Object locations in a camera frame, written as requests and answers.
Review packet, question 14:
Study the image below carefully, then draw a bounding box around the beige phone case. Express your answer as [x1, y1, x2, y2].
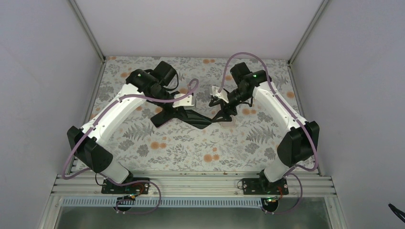
[219, 115, 236, 128]

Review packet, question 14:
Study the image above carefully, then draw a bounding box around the black smartphone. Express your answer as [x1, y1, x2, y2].
[150, 111, 174, 128]
[182, 110, 212, 129]

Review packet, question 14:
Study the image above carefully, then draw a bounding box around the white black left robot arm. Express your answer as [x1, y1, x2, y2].
[63, 61, 212, 193]

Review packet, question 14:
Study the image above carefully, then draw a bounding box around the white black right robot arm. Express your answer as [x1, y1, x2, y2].
[209, 62, 320, 194]

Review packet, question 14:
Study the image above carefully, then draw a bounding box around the floral patterned table mat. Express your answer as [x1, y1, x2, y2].
[75, 56, 317, 173]

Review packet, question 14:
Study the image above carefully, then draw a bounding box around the black object at edge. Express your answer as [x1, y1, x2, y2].
[388, 203, 405, 223]

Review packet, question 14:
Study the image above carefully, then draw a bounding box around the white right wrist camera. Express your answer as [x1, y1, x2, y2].
[210, 86, 229, 103]

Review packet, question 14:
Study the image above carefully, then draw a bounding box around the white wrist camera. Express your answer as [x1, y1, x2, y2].
[210, 86, 229, 103]
[172, 94, 196, 110]

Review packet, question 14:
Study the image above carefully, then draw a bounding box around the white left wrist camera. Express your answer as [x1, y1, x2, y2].
[172, 94, 196, 110]

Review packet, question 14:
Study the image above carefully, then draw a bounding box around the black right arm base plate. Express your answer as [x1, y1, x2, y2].
[236, 178, 289, 195]

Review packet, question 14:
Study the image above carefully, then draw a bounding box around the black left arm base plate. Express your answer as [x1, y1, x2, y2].
[101, 177, 150, 196]

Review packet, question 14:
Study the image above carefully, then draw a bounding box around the aluminium frame post right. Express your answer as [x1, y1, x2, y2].
[288, 0, 330, 67]

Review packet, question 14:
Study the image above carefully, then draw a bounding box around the aluminium frame post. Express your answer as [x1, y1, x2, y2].
[68, 0, 106, 63]
[288, 0, 330, 67]

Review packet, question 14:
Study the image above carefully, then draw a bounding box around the aluminium frame post left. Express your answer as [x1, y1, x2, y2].
[68, 0, 106, 63]

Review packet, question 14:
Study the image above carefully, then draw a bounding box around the aluminium front rail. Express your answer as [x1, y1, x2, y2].
[51, 171, 337, 198]

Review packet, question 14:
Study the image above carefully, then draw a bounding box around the slotted grey cable duct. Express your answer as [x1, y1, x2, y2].
[61, 197, 262, 208]

